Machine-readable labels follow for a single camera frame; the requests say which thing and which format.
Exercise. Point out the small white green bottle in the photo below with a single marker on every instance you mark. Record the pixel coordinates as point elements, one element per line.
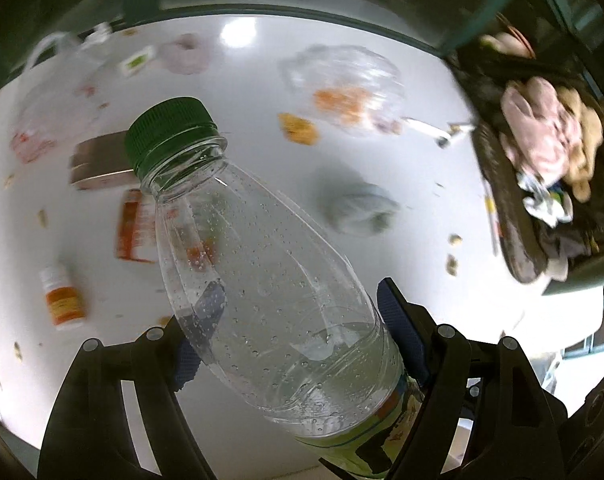
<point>137,61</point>

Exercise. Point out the clear bottle green cap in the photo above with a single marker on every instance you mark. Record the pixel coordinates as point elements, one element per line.
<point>265,301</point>

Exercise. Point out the pink cardboard box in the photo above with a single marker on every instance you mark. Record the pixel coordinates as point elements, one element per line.
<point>100,163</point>

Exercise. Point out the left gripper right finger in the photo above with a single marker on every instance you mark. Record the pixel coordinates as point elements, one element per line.
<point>484,415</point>

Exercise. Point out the red white packet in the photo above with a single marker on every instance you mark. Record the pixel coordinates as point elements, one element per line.
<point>136,234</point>

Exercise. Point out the white orange pill bottle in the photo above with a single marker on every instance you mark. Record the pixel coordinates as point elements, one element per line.
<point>63,300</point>

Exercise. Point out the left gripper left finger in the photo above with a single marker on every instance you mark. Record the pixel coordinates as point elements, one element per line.
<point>87,435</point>

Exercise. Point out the clear bag orange peels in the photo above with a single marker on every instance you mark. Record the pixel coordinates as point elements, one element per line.
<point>352,88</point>

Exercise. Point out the crumpled grey tissue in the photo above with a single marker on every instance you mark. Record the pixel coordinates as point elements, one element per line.
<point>362,209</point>

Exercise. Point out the orange peel piece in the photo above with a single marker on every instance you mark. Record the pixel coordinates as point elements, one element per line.
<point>297,129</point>

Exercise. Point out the white red plastic bag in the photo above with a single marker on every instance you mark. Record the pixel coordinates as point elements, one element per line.
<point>57,96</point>

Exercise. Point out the black trash bin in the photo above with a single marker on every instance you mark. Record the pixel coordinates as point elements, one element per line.
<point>540,144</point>

